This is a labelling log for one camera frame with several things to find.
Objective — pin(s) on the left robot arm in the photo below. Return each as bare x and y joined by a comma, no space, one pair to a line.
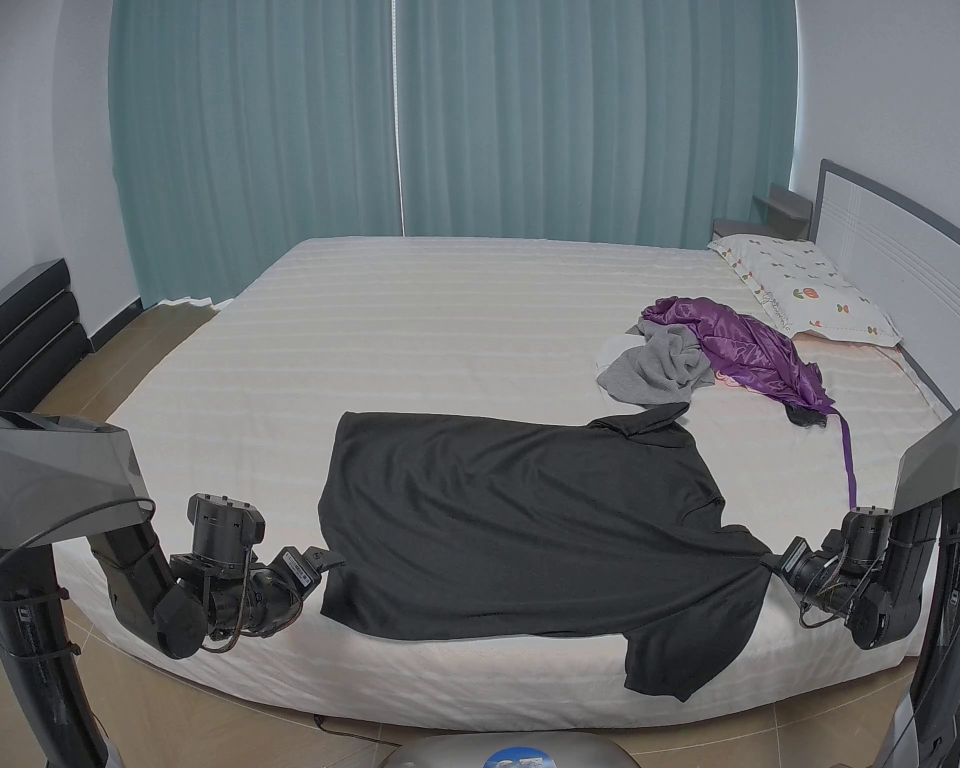
45,465

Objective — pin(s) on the black chest of drawers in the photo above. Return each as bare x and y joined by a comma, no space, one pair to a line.
37,330

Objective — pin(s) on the black T-shirt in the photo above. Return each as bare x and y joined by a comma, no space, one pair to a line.
525,525

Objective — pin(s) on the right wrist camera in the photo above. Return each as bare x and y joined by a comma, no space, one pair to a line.
832,541

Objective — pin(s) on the white printed pillow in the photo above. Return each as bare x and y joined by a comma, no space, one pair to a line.
810,289

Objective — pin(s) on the blue-green curtain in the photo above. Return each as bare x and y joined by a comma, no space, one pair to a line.
600,120
255,150

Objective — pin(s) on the small black garment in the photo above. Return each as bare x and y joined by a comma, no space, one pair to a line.
806,416

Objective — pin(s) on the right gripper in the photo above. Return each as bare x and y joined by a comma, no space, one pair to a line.
801,566

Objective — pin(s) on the purple satin garment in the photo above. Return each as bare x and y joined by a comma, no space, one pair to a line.
757,349

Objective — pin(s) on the white garment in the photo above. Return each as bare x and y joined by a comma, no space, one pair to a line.
615,352

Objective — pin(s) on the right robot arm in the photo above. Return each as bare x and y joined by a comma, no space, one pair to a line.
930,465

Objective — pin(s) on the bed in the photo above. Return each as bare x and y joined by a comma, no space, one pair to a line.
450,315

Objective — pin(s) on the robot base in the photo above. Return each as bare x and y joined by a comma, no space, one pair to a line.
510,754

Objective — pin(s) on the grey garment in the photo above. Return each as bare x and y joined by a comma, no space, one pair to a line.
652,371

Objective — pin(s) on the grey bedside table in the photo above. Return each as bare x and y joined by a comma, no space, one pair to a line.
780,206

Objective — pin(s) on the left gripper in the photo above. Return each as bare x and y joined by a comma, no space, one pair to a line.
292,581

